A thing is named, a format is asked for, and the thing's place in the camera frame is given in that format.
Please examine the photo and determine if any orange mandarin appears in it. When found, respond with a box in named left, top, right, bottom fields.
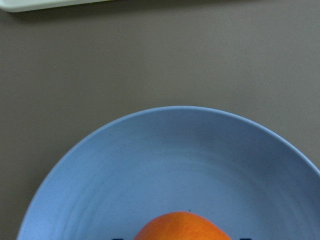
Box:
left=134, top=211, right=230, bottom=240

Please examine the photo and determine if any blue plate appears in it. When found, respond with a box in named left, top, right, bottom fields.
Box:
left=17, top=106, right=320, bottom=240

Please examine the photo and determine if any cream rabbit tray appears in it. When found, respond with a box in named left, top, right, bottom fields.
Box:
left=0, top=0, right=105, bottom=13

